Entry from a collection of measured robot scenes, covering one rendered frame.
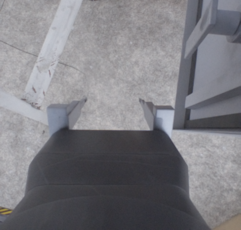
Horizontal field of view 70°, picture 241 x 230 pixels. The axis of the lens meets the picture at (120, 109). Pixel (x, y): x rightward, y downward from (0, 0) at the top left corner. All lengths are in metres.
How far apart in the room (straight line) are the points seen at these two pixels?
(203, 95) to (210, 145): 0.81
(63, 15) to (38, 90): 0.34
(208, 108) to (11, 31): 1.21
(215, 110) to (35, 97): 0.70
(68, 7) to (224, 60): 0.77
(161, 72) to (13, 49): 0.86
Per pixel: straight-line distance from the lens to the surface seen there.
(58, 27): 0.85
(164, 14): 1.11
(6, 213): 0.81
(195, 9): 0.33
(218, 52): 0.20
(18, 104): 0.73
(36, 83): 0.80
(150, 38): 1.03
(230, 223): 1.07
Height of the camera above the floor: 0.91
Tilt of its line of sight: 82 degrees down
